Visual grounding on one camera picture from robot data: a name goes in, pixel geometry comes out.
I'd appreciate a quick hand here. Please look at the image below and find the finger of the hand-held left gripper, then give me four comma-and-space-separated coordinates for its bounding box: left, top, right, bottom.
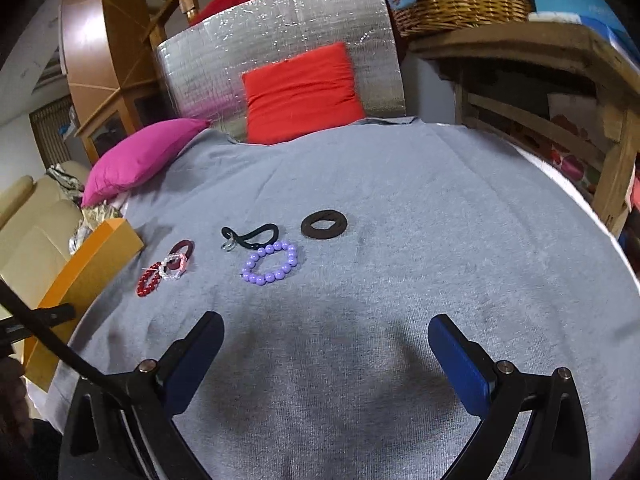
0, 304, 77, 347

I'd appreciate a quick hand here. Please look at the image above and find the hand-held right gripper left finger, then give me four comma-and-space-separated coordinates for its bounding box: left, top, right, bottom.
59, 311, 226, 480

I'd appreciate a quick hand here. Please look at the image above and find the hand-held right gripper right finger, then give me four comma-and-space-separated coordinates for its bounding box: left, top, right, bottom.
427, 314, 593, 480

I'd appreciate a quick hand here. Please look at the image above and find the orange cardboard box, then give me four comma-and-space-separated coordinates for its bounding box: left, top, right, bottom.
22, 218, 144, 393

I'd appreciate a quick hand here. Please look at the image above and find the clear and pink bead bracelet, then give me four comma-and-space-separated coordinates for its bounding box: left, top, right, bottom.
159, 254, 190, 281

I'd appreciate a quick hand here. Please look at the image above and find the red bead bracelet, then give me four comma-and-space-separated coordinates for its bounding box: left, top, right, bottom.
136, 265, 166, 297

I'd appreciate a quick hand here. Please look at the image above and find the maroon hair tie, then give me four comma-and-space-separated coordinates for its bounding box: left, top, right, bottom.
169, 240, 196, 263

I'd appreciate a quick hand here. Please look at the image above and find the purple bead bracelet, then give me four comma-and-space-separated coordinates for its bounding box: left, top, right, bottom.
241, 241, 299, 287

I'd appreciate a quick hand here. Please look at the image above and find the black hair tie with charm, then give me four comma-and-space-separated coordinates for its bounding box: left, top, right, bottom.
221, 220, 282, 252

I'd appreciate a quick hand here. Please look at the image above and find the dark brown ring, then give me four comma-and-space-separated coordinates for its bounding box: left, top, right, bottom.
301, 211, 350, 239

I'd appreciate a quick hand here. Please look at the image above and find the beige leather sofa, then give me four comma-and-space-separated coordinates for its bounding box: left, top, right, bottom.
0, 160, 96, 321

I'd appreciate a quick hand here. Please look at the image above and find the crumpled silver foil wrap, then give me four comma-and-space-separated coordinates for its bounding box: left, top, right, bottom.
70, 202, 126, 256

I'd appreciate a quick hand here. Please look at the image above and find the black and white patterned cloth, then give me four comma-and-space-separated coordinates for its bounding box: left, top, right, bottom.
47, 162, 86, 202

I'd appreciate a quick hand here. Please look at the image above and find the grey blanket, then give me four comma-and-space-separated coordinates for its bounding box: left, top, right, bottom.
47, 116, 640, 480

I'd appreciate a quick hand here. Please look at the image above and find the pink pillow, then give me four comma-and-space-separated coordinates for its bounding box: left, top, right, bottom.
81, 117, 211, 208

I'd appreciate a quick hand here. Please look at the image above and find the wooden lattice screen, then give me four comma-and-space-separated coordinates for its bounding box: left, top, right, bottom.
29, 95, 83, 171

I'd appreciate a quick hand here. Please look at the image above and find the white mattress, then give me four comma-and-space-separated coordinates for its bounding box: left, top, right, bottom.
515, 140, 640, 286

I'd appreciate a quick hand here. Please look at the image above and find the colourful dotted bag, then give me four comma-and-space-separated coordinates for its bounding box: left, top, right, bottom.
547, 90, 621, 196

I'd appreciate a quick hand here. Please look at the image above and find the wooden cabinet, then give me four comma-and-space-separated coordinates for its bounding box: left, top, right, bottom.
60, 0, 171, 166

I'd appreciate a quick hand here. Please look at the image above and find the red pillow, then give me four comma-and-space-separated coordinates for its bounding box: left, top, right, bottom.
241, 42, 365, 146

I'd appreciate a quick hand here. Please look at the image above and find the wooden shelf unit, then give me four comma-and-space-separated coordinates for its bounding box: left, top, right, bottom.
407, 22, 640, 238

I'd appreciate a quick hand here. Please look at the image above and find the wooden railing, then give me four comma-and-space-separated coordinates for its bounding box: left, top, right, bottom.
142, 0, 251, 51

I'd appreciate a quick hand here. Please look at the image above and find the silver foil insulation mat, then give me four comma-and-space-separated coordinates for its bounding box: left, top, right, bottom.
152, 0, 407, 141

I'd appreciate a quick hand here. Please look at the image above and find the black braided cable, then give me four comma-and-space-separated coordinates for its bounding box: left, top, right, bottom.
0, 280, 171, 480

